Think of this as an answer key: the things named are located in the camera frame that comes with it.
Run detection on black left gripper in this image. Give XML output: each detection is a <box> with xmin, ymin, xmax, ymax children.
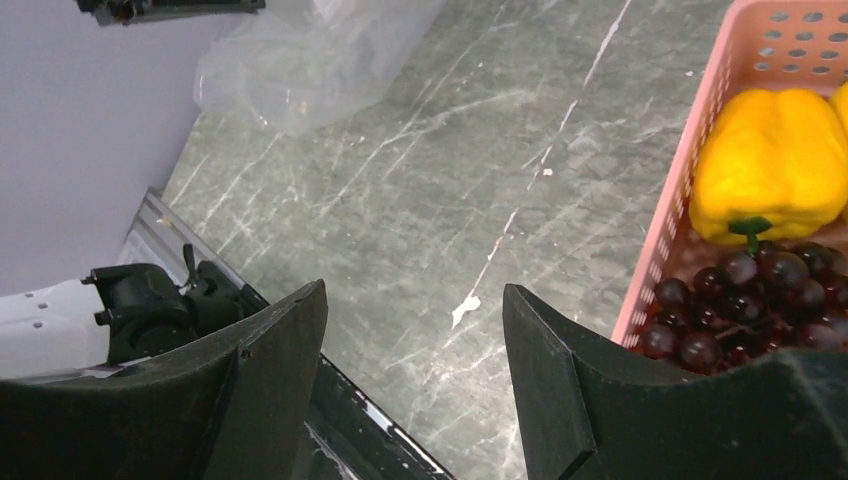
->
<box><xmin>75</xmin><ymin>0</ymin><xmax>266</xmax><ymax>27</ymax></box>

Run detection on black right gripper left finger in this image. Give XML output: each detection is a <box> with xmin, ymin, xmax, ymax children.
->
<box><xmin>0</xmin><ymin>278</ymin><xmax>329</xmax><ymax>480</ymax></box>

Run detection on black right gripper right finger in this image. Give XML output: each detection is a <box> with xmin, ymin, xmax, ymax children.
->
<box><xmin>502</xmin><ymin>284</ymin><xmax>847</xmax><ymax>479</ymax></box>

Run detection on clear zip top bag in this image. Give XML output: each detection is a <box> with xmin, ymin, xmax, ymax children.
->
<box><xmin>194</xmin><ymin>0</ymin><xmax>444</xmax><ymax>135</ymax></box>

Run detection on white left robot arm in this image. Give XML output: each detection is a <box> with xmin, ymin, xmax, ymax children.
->
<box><xmin>1</xmin><ymin>1</ymin><xmax>264</xmax><ymax>381</ymax></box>

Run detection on dark purple grape bunch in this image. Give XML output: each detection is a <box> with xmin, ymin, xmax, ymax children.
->
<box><xmin>626</xmin><ymin>241</ymin><xmax>847</xmax><ymax>375</ymax></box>

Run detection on yellow bell pepper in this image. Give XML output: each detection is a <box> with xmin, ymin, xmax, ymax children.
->
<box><xmin>689</xmin><ymin>88</ymin><xmax>847</xmax><ymax>245</ymax></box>

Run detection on yellow mango left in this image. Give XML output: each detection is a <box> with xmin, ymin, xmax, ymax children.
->
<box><xmin>828</xmin><ymin>81</ymin><xmax>848</xmax><ymax>135</ymax></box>

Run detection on pink perforated plastic basket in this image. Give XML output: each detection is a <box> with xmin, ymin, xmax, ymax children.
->
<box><xmin>611</xmin><ymin>1</ymin><xmax>847</xmax><ymax>348</ymax></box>

